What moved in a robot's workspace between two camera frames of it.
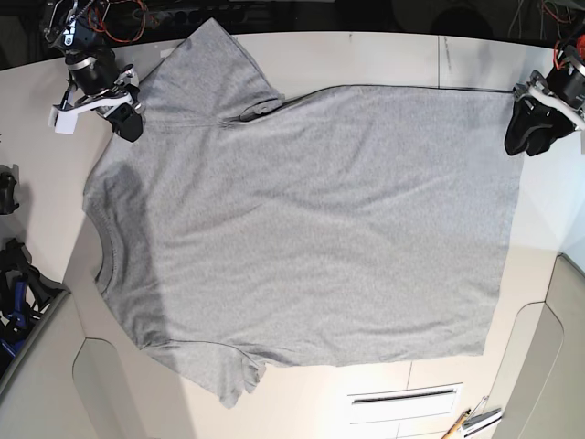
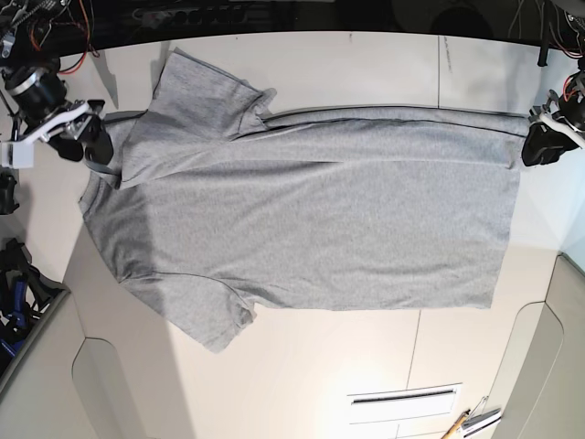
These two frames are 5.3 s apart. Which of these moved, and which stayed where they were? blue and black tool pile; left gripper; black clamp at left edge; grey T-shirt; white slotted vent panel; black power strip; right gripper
Moved: grey T-shirt; right gripper; left gripper
Stayed: black clamp at left edge; white slotted vent panel; blue and black tool pile; black power strip
